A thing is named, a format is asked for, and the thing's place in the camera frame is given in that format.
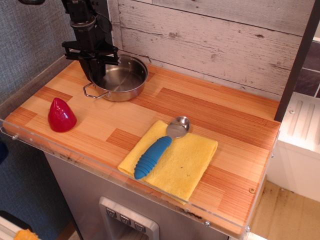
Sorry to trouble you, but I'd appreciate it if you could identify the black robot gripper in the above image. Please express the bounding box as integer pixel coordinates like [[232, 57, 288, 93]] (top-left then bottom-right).
[[62, 25, 119, 84]]

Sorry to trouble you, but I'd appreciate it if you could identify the stainless steel pot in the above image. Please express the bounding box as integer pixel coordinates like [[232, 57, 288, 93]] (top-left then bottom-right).
[[83, 54, 152, 102]]

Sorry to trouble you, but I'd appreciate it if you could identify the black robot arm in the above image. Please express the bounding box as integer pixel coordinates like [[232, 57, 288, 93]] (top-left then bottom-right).
[[62, 0, 119, 83]]

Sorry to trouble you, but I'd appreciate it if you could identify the red plastic pepper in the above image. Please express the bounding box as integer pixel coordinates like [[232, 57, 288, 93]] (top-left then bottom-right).
[[47, 97, 77, 133]]

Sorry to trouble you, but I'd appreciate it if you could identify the clear acrylic edge guard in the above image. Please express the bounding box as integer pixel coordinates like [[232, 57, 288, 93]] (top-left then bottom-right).
[[2, 121, 271, 240]]

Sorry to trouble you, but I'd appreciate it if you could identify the yellow folded cloth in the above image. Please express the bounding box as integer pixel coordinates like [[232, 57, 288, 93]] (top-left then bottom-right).
[[117, 120, 218, 203]]

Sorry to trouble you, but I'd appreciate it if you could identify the grey toy fridge cabinet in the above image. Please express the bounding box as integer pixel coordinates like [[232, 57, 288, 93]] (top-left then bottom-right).
[[45, 153, 229, 240]]

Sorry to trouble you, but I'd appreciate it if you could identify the orange object bottom left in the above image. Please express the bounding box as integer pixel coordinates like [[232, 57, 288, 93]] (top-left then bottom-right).
[[13, 229, 40, 240]]

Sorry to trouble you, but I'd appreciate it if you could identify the white toy sink unit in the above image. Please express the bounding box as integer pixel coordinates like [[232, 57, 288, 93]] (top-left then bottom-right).
[[266, 92, 320, 201]]

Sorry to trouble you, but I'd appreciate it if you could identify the blue handled metal spoon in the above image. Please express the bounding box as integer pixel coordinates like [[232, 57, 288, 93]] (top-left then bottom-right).
[[133, 116, 191, 180]]

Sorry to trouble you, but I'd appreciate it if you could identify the dark right frame post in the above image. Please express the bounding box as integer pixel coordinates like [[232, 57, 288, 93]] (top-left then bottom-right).
[[274, 0, 320, 122]]

